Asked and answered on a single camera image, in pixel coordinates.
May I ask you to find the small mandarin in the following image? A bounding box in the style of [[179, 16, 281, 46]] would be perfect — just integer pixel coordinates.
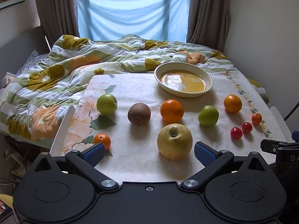
[[251, 113, 263, 125], [93, 133, 112, 150]]

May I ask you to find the red cherry tomato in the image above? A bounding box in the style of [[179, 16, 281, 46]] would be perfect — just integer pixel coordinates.
[[242, 122, 253, 134], [230, 127, 243, 139]]

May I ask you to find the large yellow pear apple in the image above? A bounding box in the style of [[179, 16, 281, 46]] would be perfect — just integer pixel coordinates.
[[157, 123, 193, 160]]

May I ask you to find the green apple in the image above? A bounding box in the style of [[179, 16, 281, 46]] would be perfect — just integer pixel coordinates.
[[198, 105, 219, 127], [96, 94, 118, 115]]

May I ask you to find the large orange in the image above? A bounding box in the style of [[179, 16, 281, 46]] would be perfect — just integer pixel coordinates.
[[160, 99, 184, 123]]

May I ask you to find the brown kiwi fruit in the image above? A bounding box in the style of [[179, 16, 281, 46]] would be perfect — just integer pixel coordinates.
[[128, 103, 151, 125]]

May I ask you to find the white chair back right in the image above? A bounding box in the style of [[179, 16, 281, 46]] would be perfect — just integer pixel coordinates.
[[270, 106, 294, 143]]

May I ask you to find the floral cream tablecloth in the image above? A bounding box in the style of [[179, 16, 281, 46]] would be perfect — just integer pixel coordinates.
[[62, 71, 285, 183]]

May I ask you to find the floral striped duvet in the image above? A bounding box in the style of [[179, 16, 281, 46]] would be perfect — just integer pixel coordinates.
[[0, 33, 270, 149]]

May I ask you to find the cream yellow plate bowl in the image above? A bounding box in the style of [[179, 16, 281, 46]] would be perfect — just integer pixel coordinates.
[[154, 62, 214, 98]]

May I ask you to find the book on floor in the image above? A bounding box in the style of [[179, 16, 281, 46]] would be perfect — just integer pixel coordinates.
[[0, 200, 13, 223]]

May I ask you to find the patterned grey pillow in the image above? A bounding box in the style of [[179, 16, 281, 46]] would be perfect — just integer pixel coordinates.
[[16, 49, 48, 76]]

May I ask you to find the small white box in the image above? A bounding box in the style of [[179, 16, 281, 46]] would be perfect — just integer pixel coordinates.
[[1, 72, 17, 88]]

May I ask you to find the grey bed headboard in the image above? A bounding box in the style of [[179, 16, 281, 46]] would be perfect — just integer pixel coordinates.
[[1, 26, 50, 88]]

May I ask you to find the brown curtain right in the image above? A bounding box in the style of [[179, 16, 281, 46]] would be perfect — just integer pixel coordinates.
[[187, 0, 229, 52]]

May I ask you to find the brown curtain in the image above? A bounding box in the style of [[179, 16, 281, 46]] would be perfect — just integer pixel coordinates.
[[187, 0, 229, 52], [36, 0, 80, 46]]

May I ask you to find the light blue window cloth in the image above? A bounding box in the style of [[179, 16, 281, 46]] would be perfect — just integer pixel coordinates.
[[77, 0, 189, 42]]

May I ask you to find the brown curtain left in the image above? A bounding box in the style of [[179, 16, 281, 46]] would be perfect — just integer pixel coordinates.
[[36, 0, 80, 46]]

